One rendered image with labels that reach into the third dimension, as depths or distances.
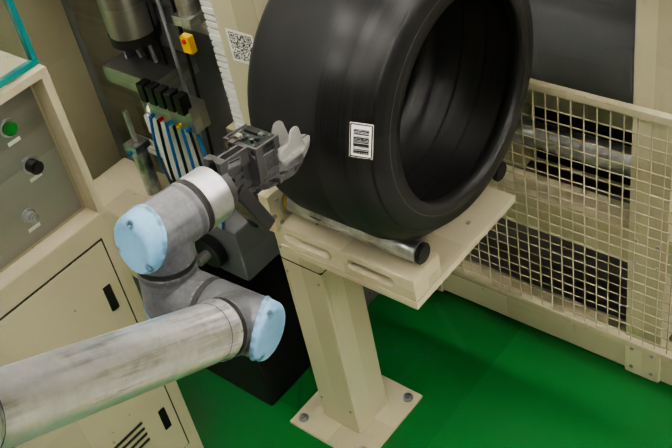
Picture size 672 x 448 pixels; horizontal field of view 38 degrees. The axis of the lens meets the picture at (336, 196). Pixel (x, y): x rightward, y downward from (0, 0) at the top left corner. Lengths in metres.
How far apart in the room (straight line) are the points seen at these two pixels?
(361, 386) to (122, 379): 1.50
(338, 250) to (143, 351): 0.82
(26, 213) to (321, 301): 0.72
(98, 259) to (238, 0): 0.69
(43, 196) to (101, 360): 1.01
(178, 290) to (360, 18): 0.51
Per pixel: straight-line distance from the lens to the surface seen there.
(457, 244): 2.00
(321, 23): 1.59
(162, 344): 1.23
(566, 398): 2.75
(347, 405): 2.64
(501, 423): 2.71
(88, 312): 2.25
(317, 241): 1.98
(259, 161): 1.48
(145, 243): 1.37
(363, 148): 1.55
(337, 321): 2.39
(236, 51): 1.97
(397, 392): 2.78
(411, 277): 1.86
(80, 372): 1.13
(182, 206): 1.40
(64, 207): 2.17
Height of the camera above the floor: 2.16
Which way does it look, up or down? 39 degrees down
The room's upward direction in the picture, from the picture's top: 12 degrees counter-clockwise
